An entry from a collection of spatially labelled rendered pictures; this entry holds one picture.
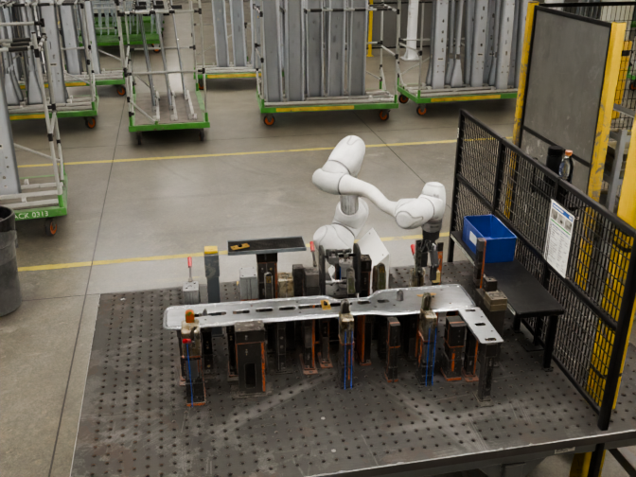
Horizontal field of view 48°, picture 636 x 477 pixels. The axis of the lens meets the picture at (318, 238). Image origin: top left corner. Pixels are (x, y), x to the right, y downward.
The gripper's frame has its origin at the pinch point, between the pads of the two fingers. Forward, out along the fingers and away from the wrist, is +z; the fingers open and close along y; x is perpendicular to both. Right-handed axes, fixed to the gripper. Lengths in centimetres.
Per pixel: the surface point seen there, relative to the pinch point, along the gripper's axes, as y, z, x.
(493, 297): 15.0, 7.5, 25.5
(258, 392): 21, 42, -79
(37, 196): -365, 87, -251
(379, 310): 8.7, 13.5, -23.6
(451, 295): 0.2, 13.4, 12.0
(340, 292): -16.6, 17.0, -36.6
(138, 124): -609, 88, -179
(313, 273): -16, 6, -49
